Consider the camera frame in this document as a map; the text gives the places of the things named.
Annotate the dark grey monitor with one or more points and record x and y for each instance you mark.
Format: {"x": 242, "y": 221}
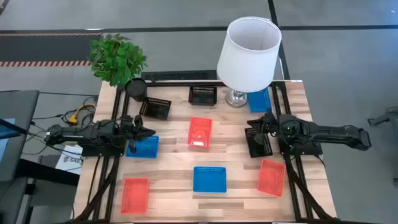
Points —
{"x": 18, "y": 105}

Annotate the black side table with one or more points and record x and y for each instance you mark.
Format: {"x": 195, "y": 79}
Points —
{"x": 46, "y": 172}

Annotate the blue plastic slotted basket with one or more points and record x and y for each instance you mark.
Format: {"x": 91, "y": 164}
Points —
{"x": 210, "y": 180}
{"x": 147, "y": 150}
{"x": 259, "y": 102}

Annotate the black power strip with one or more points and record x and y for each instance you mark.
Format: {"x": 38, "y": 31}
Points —
{"x": 178, "y": 75}

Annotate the silver metal lamp base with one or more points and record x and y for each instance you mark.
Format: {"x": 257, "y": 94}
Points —
{"x": 236, "y": 99}

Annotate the red plastic slotted basket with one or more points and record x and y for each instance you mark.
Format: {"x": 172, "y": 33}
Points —
{"x": 134, "y": 196}
{"x": 271, "y": 178}
{"x": 200, "y": 132}

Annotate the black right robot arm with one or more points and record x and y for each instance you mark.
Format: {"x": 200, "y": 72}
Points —
{"x": 335, "y": 132}

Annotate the green leafy artificial plant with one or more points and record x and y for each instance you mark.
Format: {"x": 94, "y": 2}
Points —
{"x": 116, "y": 57}

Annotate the black aluminium table frame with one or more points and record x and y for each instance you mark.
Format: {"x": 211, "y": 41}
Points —
{"x": 180, "y": 83}

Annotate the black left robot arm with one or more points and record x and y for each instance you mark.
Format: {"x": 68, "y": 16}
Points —
{"x": 77, "y": 133}

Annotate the white fabric lamp shade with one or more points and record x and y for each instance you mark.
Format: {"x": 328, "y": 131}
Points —
{"x": 248, "y": 59}

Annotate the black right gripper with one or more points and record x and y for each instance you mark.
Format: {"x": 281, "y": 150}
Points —
{"x": 273, "y": 129}

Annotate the white printed paper sheet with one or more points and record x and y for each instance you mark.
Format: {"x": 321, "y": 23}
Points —
{"x": 70, "y": 160}

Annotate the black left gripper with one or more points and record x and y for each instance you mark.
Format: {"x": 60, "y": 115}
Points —
{"x": 130, "y": 132}

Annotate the black plastic slotted basket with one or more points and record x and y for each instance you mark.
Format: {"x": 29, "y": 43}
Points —
{"x": 202, "y": 96}
{"x": 155, "y": 109}
{"x": 261, "y": 151}

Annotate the black plant pot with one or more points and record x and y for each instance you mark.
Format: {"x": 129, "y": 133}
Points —
{"x": 136, "y": 89}

